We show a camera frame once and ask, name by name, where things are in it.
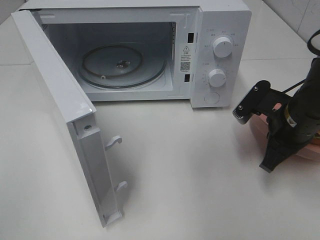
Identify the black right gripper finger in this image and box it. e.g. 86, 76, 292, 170
259, 136, 300, 173

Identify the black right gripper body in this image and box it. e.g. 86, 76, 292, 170
266, 99, 300, 150

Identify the pink round plate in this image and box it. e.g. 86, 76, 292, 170
249, 114, 320, 162

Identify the round white door button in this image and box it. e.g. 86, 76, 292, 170
204, 92, 220, 105

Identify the white microwave knob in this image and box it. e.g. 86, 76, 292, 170
208, 68, 227, 88
212, 36, 233, 58

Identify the white microwave door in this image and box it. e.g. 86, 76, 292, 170
11, 10, 128, 227

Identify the toy burger with lettuce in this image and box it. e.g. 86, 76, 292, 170
311, 132, 320, 145

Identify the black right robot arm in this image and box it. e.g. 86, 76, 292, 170
259, 57, 320, 173

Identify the white microwave oven body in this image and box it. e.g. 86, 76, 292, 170
17, 0, 252, 108

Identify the white warning label sticker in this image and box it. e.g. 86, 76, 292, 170
179, 44, 192, 73

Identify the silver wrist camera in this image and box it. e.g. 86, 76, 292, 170
232, 80, 291, 125

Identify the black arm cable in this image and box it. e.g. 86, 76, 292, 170
282, 28, 320, 95

